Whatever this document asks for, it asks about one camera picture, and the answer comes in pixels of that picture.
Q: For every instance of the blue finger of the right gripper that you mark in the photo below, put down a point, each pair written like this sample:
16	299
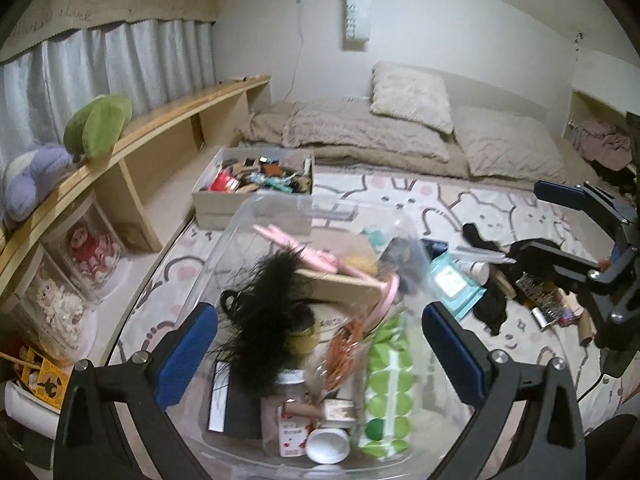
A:
597	204
551	264

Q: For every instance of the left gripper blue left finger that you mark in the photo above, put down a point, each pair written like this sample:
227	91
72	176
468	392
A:
90	442

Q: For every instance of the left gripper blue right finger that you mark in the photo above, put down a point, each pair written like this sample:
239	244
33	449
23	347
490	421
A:
548	443

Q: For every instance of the dark glossy book box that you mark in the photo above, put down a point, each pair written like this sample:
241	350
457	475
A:
544	317

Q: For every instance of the teal cleansing wipes pack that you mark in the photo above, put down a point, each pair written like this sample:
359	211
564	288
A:
455	290

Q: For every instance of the black feather hair clip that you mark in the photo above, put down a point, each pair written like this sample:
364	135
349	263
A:
260	315

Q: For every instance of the toothpick jar white lid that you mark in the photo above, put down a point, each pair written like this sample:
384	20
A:
475	270

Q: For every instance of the white cardboard box with clutter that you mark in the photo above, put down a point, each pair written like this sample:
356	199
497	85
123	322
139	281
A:
236	174

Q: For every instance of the silver rhinestone tiara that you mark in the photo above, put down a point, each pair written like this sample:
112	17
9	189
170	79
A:
540	293

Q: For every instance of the closet nook with clothes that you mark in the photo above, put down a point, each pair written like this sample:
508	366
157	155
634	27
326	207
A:
598	133

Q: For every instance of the bunny print bed sheet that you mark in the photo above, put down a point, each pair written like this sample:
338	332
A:
438	208

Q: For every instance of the black sock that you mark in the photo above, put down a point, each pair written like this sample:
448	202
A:
472	236

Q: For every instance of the white plastic comb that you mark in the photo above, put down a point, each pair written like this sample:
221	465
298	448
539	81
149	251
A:
480	255

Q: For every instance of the right quilted beige pillow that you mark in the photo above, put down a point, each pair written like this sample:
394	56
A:
507	145

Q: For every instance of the quilted beige pillow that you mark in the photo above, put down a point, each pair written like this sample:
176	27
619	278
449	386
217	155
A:
507	145
350	123

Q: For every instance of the white dress doll in case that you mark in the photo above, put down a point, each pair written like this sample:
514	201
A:
52	312

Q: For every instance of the green dotted package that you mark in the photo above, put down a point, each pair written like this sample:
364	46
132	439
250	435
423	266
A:
388	392

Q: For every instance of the wooden shelf unit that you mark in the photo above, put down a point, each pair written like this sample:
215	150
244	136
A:
144	185

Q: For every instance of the red dress doll in case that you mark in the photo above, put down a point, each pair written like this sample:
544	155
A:
85	245

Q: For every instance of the clear plastic storage bin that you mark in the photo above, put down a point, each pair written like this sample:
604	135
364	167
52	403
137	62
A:
315	409

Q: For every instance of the fluffy beige pillow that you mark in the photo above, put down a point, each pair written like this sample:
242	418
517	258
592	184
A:
407	94

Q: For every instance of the left quilted beige pillow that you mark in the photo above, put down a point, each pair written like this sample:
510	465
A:
350	123

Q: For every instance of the purple plush toy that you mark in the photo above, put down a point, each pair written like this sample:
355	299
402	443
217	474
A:
31	177

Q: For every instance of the green plush toy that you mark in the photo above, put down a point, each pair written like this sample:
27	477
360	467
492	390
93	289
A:
93	130

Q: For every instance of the beige folded blanket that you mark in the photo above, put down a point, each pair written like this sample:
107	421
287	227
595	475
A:
267	128

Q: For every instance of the grey curtain with valance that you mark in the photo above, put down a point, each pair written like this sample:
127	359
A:
152	62

